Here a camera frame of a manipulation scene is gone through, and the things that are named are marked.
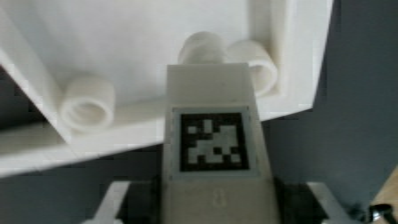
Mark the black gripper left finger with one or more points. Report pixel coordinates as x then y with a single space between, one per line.
131 204

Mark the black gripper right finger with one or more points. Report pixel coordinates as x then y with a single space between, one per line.
301 210

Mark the white table leg with tag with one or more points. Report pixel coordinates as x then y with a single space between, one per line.
214 136

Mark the white square tabletop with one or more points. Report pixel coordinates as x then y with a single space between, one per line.
115 38

